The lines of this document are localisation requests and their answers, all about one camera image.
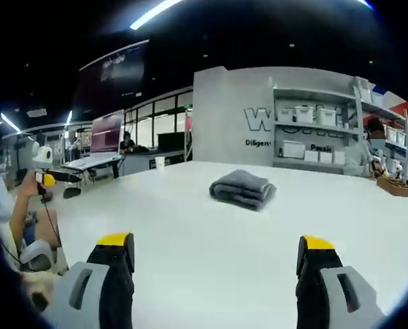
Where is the grey towel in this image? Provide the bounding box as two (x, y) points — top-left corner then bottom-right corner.
(208, 169), (278, 211)

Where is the person's left hand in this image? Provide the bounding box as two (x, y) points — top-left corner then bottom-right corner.
(19, 169), (46, 198)

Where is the long ceiling light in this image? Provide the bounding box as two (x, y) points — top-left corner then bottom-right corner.
(129, 0), (184, 30)
(0, 112), (22, 134)

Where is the white standing desk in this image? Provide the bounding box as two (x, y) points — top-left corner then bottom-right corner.
(60, 151), (123, 188)

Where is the brown cardboard box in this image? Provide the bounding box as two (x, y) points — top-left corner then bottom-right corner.
(34, 208), (63, 248)

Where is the grey plastic chair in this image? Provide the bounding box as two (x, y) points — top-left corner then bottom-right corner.
(19, 239), (60, 275)

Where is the large pink display screen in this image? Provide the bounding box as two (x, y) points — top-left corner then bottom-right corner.
(90, 109), (125, 155)

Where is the grey counter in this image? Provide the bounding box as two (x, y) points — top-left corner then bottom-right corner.
(120, 147), (193, 178)

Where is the dark hanging screen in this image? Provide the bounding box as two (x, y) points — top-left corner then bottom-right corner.
(70, 38), (150, 112)

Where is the glass partition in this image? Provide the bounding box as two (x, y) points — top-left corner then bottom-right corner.
(123, 86), (195, 152)

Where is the brown wooden box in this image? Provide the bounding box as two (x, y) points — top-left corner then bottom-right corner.
(376, 175), (408, 198)

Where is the black monitor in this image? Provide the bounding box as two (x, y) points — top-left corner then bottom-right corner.
(156, 131), (187, 154)

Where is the grey shelf unit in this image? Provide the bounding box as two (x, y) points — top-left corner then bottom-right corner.
(353, 76), (408, 190)
(272, 84), (364, 169)

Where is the group of white storage bins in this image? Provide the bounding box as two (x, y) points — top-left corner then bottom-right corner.
(276, 104), (347, 165)
(356, 77), (408, 180)

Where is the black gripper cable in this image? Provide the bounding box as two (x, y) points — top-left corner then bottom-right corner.
(38, 193), (63, 248)

